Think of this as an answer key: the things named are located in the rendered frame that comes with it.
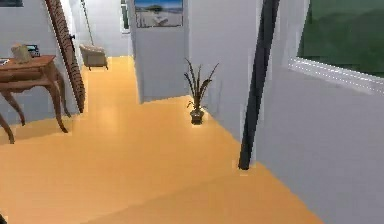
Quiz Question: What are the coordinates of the narrow window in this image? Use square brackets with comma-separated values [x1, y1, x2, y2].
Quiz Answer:
[120, 0, 131, 34]

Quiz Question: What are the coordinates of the potted house plant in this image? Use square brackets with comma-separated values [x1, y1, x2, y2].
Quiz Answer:
[183, 58, 220, 126]

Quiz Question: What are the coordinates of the black room door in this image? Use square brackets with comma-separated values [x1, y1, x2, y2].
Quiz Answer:
[237, 0, 281, 171]

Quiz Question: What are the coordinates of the beige lumpy object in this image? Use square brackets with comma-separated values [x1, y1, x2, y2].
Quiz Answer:
[10, 43, 33, 64]

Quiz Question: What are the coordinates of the brown wooden room door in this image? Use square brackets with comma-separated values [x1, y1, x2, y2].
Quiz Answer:
[44, 0, 86, 114]

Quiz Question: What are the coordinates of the thin grey floor lamp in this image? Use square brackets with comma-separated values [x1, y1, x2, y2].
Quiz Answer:
[80, 0, 95, 47]

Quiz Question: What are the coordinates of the beige armchair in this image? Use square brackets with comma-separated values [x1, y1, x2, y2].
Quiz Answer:
[79, 43, 109, 72]

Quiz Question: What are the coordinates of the brown wooden side table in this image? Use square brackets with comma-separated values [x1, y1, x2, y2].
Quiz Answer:
[0, 55, 72, 145]

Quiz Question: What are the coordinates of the dark framed picture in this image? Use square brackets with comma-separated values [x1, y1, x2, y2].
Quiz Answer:
[0, 0, 24, 8]

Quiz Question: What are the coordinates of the window with green view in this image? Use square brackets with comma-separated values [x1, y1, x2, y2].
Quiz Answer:
[288, 0, 384, 96]

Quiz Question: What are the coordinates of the framed beach picture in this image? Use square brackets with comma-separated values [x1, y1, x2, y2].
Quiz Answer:
[134, 0, 185, 29]

